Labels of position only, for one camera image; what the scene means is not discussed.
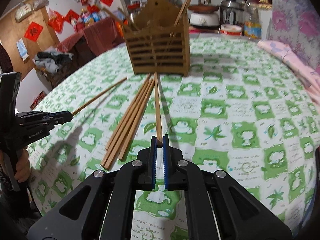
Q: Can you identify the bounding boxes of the person's left hand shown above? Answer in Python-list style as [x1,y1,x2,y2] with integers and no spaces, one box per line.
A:
[15,148,31,183]

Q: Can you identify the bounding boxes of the wooden chopstick in bundle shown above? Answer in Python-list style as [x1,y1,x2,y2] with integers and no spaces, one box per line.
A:
[118,79,155,161]
[105,74,151,151]
[100,79,152,170]

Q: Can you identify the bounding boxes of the green checkered tablecloth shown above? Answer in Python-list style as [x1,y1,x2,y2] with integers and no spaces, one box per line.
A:
[28,37,319,235]

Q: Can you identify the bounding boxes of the wooden slatted utensil holder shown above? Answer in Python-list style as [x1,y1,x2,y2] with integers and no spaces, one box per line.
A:
[123,0,190,76]

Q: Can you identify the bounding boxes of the red cloth covered cabinet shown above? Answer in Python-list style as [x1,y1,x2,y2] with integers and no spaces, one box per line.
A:
[56,17,124,56]

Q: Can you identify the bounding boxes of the red white round tin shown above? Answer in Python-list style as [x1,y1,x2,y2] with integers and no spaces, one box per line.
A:
[219,24,242,36]

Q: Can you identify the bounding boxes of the white rice cooker brown bowl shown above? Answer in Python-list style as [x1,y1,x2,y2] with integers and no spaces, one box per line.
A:
[188,5,220,27]

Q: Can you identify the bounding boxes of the clear plastic oil bottle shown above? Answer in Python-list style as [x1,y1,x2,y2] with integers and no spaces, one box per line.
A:
[244,0,261,40]

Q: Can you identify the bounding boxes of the stainless steel pot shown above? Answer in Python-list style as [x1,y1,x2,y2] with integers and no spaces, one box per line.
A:
[219,0,245,27]

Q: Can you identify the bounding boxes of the pink folded cloth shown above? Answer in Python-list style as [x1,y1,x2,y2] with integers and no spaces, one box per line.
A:
[257,40,319,105]

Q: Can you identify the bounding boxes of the chopsticks standing in holder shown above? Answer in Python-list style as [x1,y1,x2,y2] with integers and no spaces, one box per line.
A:
[172,0,191,32]

